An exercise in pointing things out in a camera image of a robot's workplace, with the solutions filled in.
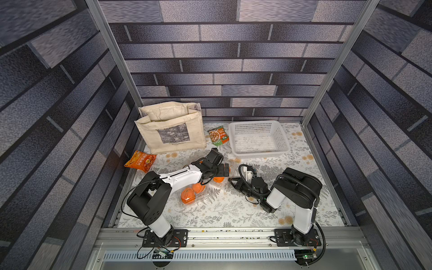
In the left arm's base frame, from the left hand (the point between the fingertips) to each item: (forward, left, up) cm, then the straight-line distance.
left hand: (224, 169), depth 89 cm
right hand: (-5, -1, -2) cm, 5 cm away
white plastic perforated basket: (+26, -20, -5) cm, 34 cm away
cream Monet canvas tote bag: (+16, +28, +18) cm, 37 cm away
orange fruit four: (-5, +3, -2) cm, 6 cm away
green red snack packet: (+28, +3, -4) cm, 28 cm away
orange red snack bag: (+6, +48, -2) cm, 49 cm away
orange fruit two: (-15, +18, +1) cm, 23 cm away
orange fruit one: (-10, +13, -1) cm, 17 cm away
